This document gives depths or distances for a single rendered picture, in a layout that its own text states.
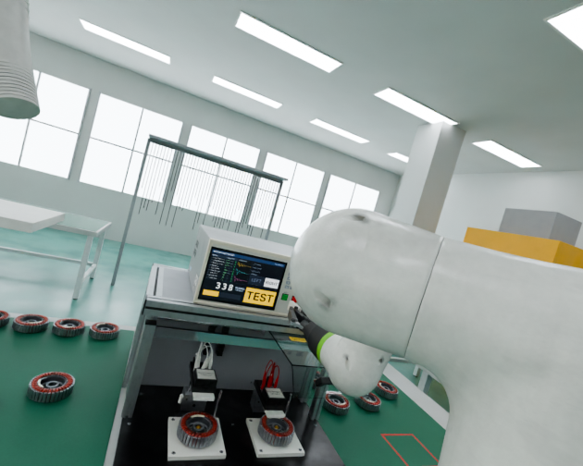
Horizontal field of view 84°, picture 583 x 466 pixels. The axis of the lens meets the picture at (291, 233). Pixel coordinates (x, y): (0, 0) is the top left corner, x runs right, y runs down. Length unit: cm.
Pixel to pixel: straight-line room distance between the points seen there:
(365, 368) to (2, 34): 175
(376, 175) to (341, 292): 862
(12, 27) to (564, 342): 188
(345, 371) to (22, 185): 732
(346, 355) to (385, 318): 44
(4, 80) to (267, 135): 631
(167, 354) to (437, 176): 443
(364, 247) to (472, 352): 10
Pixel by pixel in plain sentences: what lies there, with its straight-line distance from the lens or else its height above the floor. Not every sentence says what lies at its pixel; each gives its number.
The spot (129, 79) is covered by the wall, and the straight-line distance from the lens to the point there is 753.
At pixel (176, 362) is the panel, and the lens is 126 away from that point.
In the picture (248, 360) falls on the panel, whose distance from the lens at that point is 131.
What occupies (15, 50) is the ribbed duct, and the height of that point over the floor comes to 179.
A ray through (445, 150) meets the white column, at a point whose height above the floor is 293.
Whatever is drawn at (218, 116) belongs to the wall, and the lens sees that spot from 746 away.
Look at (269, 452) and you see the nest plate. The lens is 112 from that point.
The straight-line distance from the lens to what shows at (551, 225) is 464.
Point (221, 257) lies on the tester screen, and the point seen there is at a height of 127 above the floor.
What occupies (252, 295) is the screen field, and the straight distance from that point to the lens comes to 107.
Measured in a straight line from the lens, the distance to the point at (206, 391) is 109.
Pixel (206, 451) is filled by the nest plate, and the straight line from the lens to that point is 107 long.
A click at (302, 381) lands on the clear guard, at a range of 94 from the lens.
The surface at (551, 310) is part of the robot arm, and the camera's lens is 26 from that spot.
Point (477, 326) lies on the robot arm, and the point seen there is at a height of 141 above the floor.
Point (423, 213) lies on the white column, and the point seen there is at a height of 200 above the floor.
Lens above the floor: 145
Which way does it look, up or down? 3 degrees down
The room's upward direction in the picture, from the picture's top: 16 degrees clockwise
